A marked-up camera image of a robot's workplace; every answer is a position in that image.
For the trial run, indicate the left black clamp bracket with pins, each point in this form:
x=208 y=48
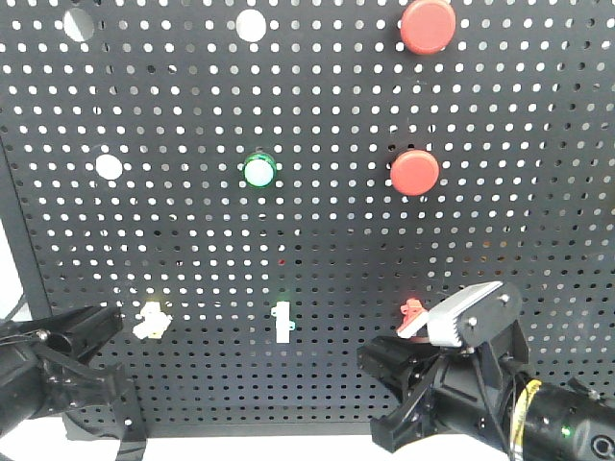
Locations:
x=130 y=427

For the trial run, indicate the black perforated pegboard panel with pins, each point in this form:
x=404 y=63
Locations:
x=124 y=129

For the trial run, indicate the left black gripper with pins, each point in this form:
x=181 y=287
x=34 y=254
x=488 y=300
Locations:
x=78 y=335

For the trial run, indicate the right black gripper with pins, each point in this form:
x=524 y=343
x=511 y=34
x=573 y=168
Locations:
x=472 y=393

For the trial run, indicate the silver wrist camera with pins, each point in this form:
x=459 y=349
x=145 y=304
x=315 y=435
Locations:
x=474 y=315

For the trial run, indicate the green round button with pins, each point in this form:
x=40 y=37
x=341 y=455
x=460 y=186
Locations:
x=259 y=169

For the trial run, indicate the lower red round button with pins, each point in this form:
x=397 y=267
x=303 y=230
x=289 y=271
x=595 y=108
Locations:
x=414 y=172

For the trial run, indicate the green toggle switch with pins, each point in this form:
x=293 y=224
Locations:
x=283 y=323

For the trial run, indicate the upper red round button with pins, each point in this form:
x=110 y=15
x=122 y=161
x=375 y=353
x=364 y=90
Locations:
x=427 y=26

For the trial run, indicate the yellow toggle switch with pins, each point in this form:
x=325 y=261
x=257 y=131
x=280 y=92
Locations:
x=153 y=322

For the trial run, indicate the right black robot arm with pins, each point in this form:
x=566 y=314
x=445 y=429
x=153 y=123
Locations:
x=553 y=423

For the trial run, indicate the red round button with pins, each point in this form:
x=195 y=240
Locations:
x=427 y=26
x=414 y=172

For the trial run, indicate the red toggle switch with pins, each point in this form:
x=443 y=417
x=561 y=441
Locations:
x=415 y=317

